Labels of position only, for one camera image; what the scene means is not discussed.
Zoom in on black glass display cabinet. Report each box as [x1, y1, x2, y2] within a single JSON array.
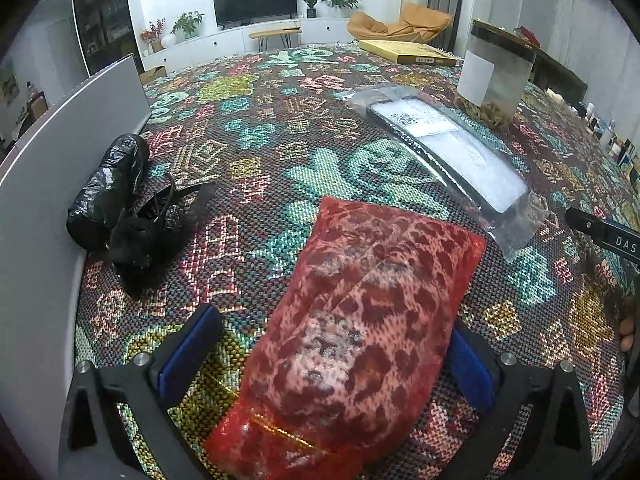
[[71, 0, 134, 76]]

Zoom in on bushy green potted plant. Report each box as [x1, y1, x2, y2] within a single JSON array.
[[171, 11, 205, 41]]

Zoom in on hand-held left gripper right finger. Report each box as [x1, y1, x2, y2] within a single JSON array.
[[447, 322, 593, 480]]

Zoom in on wall picture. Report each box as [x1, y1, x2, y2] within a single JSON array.
[[0, 57, 21, 107]]

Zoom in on red leopard print pouch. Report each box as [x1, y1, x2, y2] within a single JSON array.
[[204, 196, 487, 480]]

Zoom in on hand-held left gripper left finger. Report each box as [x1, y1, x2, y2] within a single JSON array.
[[59, 304, 226, 480]]

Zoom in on clear container with black lid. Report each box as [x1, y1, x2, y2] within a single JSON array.
[[456, 19, 538, 133]]

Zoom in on wooden bench table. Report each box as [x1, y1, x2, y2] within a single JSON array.
[[249, 26, 302, 52]]

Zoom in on clear plastic flat package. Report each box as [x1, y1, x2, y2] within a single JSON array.
[[336, 85, 551, 262]]

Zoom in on long white cabinet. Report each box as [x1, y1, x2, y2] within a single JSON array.
[[141, 16, 351, 74]]

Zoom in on black flat television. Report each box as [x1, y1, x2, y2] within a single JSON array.
[[212, 0, 298, 30]]

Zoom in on grey panel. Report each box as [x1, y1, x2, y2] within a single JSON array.
[[0, 55, 152, 461]]

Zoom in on flat yellow box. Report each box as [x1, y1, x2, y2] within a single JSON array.
[[359, 39, 458, 67]]

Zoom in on black plastic bag roll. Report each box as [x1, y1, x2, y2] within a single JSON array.
[[67, 133, 150, 250]]

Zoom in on red flowers in vase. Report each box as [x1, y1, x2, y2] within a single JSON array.
[[140, 19, 167, 54]]

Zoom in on person's right hand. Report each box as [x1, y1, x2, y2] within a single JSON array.
[[619, 295, 640, 354]]

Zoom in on orange lounge chair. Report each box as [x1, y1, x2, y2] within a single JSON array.
[[347, 2, 454, 44]]

